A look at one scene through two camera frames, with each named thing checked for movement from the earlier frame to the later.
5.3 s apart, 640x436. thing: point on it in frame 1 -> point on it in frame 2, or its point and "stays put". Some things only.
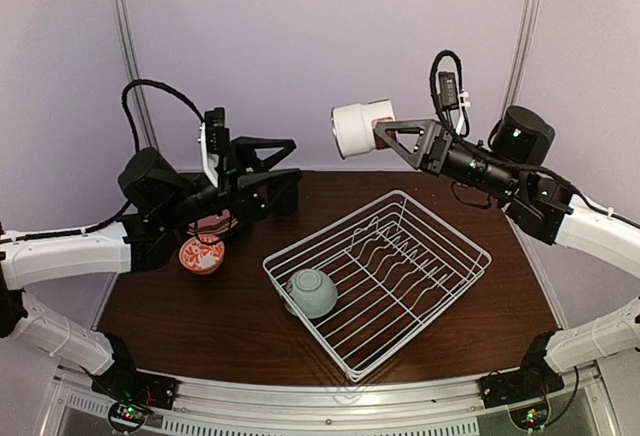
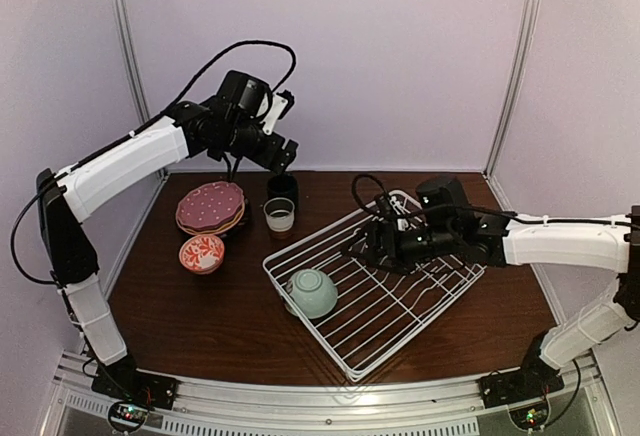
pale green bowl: [313, 292] stays put
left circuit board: [126, 416] stays put
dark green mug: [283, 197] stays put
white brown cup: [354, 130] -> [279, 214]
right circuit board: [530, 417] stays put
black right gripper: [427, 143] -> [376, 228]
